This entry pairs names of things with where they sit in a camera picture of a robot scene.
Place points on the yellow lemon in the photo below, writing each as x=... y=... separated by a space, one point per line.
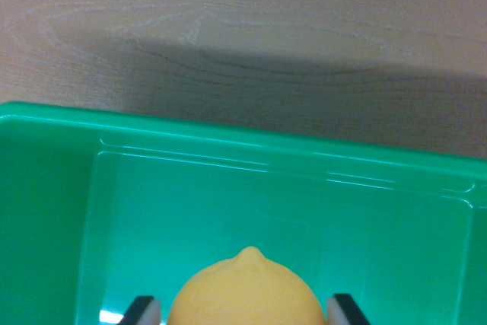
x=247 y=294

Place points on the green plastic bin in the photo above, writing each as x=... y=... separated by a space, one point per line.
x=171 y=218

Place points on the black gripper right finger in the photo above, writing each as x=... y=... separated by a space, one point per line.
x=344 y=310

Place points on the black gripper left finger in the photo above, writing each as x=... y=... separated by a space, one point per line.
x=141 y=312

